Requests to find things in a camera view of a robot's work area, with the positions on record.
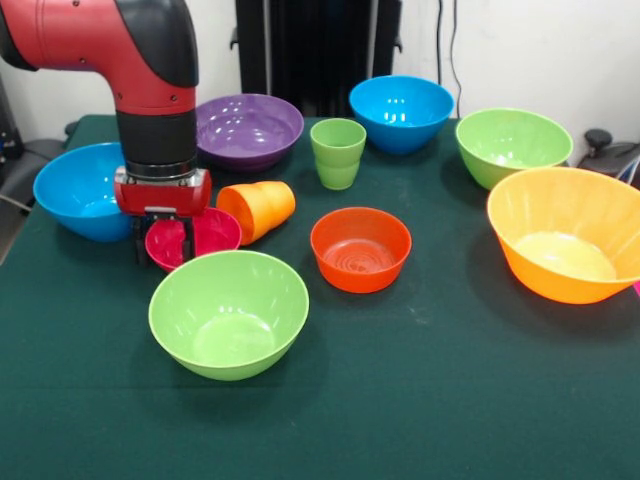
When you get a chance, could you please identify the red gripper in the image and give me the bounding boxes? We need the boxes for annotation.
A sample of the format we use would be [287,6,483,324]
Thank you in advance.
[113,166,214,267]

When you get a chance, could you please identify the pink plastic bowl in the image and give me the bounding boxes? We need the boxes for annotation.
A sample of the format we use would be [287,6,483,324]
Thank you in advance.
[144,207,243,274]

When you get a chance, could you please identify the blue plastic bowl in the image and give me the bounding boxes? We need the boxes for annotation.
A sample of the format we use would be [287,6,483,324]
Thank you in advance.
[32,142,135,244]
[348,75,455,156]

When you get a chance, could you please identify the green plastic bowl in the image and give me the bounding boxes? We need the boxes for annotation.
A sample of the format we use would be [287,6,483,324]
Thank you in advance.
[455,107,574,191]
[148,249,310,382]

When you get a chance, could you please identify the orange plastic cup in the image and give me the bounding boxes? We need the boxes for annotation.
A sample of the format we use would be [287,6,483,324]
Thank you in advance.
[215,180,297,247]

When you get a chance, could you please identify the purple plastic bowl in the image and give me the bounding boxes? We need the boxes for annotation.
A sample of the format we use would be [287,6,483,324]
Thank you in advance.
[195,93,305,174]

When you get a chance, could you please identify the green plastic cup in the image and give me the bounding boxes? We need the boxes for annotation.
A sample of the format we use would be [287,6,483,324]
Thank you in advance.
[309,118,368,191]

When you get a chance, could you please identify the red-orange plastic bowl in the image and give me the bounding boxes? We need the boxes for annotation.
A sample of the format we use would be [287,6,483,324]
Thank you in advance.
[310,206,413,294]

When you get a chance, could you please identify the large orange plastic bowl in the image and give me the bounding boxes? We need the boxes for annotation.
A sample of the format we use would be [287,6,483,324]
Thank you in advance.
[487,166,640,305]

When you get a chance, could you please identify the dark grey chair base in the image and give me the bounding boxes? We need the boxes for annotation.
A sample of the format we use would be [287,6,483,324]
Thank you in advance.
[577,128,640,189]
[0,137,66,211]

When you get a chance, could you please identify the dark green table cloth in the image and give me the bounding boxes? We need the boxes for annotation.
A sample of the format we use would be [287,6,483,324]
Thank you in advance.
[0,114,640,480]

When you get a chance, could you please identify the black wall cable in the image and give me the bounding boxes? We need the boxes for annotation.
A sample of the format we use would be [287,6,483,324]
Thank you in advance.
[435,0,447,87]
[449,0,464,120]

